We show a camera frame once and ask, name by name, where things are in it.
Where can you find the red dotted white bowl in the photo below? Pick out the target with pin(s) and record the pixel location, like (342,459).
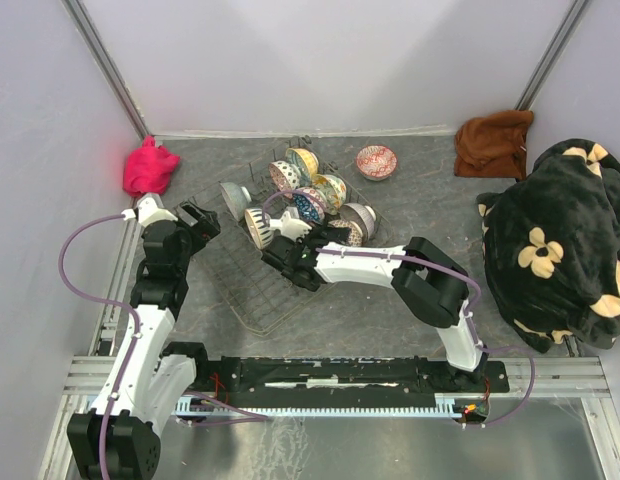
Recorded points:
(285,176)

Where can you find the grey blue bowl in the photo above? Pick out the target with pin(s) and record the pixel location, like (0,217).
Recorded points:
(237,198)

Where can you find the red patterned green bowl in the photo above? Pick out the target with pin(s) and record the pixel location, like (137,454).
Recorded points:
(376,162)

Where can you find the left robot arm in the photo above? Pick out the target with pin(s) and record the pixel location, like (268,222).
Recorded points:
(119,436)

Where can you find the yellow green floral bowl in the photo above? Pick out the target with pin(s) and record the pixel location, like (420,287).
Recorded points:
(333,189)

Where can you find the black striped white bowl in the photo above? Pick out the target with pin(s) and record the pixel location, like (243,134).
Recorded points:
(261,233)

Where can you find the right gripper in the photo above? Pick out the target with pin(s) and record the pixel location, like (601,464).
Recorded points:
(333,234)

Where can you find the brown cloth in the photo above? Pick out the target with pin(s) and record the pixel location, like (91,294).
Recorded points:
(493,146)

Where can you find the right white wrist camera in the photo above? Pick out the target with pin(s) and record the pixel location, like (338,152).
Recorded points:
(290,225)

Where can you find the blue cable duct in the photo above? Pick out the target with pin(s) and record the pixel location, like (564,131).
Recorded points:
(188,407)

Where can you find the pink cloth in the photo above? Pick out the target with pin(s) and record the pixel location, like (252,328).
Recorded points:
(149,168)

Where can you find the black floral blanket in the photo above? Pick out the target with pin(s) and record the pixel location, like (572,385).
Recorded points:
(551,247)

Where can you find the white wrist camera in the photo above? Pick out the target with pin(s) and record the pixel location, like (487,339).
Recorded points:
(290,225)
(148,210)

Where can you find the blue red patterned bowl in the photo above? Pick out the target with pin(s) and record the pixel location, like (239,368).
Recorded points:
(310,204)

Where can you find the yellow teal bowl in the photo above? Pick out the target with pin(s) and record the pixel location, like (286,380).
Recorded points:
(306,161)

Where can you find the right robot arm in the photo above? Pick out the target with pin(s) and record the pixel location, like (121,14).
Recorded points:
(432,286)

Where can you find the grey purple bowl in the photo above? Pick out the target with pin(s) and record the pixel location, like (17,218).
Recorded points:
(363,215)

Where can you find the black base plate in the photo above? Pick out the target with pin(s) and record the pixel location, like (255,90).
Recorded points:
(343,382)

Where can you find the wire dish rack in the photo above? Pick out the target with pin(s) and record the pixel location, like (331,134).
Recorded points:
(259,296)

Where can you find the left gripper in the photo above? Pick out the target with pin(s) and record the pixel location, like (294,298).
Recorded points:
(206,225)

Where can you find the red scale patterned bowl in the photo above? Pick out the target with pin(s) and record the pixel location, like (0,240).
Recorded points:
(355,235)

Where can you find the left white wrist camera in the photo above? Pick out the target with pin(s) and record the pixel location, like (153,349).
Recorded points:
(148,210)

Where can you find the aluminium frame rail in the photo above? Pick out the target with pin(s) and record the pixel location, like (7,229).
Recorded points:
(571,377)

